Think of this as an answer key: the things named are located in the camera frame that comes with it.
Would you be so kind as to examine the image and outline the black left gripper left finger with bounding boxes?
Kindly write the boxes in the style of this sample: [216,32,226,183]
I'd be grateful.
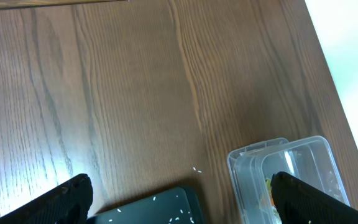
[0,174,93,224]

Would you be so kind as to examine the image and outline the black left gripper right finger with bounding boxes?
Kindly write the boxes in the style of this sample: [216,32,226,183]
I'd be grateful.
[270,172,358,224]

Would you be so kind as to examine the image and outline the green orange snack wrapper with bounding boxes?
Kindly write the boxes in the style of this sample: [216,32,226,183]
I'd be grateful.
[259,178,277,213]

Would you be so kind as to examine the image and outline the clear plastic waste bin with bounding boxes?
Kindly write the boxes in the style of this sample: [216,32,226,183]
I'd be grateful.
[227,136,349,223]

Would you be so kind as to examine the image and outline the black waste tray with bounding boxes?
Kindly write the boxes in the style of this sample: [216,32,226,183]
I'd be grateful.
[86,187,205,224]

